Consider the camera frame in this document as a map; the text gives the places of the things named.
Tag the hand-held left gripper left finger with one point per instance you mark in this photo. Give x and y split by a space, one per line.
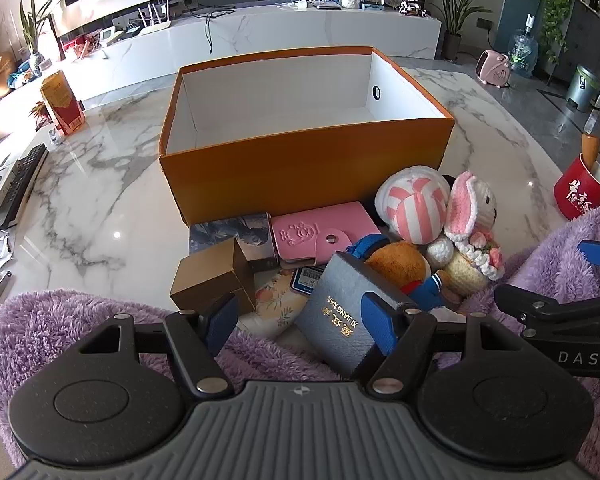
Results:
225 317

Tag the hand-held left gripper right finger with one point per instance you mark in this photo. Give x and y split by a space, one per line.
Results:
377 320

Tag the small gold brown box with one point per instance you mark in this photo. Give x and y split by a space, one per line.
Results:
205 275

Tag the grey blue book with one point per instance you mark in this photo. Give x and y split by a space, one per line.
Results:
330 320

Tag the white hand cream tube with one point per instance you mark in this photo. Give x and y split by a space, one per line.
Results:
275 305

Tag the brown bear plush blue hat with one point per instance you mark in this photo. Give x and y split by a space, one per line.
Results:
395 262

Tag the dark printed box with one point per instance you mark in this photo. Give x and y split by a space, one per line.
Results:
240 232

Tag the pink card wallet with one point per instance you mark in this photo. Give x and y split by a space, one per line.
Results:
305 232

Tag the pink striped white plush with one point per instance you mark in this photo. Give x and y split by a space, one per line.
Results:
415 205

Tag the crochet bunny doll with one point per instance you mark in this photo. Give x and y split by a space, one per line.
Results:
472 210

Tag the black fuzzy plush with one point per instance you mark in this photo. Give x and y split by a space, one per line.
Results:
447 182

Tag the orange cardboard box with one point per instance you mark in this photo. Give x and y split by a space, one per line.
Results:
305 170

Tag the red mug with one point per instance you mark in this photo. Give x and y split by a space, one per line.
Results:
577 192

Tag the silver trash bin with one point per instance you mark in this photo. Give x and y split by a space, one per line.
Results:
582 87

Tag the purple fluffy blanket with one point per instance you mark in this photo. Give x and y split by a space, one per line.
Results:
45 320

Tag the blue water jug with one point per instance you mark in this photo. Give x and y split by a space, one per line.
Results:
522 55

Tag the small pink heater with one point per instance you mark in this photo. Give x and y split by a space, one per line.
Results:
492 67

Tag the dark cabinet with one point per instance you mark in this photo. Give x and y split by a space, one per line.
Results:
597 35

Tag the black remote control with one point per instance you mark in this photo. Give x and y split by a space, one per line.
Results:
22 180

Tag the tall potted green plant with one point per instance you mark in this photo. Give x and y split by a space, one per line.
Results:
451 45

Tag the red and gold carton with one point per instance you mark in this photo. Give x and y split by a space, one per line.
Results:
60 102

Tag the red leaf sprig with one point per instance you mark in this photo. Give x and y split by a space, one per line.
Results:
40 112

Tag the white router with antennas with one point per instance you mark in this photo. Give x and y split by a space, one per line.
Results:
155 27

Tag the white marble tv console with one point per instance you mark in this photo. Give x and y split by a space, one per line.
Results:
305 30

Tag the white desk thermometer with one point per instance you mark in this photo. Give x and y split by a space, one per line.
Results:
107 36

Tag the red gift box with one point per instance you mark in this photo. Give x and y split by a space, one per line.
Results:
77 49

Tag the black and white cow figurine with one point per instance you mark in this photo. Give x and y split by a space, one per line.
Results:
410 9

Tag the small blue box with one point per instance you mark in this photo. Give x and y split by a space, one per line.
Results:
372 6

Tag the blue plush toy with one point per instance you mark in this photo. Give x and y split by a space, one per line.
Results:
20 77

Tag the silver tablet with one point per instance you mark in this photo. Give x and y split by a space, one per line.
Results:
328 5

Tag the orchid in patterned vase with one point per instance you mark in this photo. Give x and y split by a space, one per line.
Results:
32 60

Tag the wall outlet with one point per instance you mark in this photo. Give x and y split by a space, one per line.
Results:
483 22

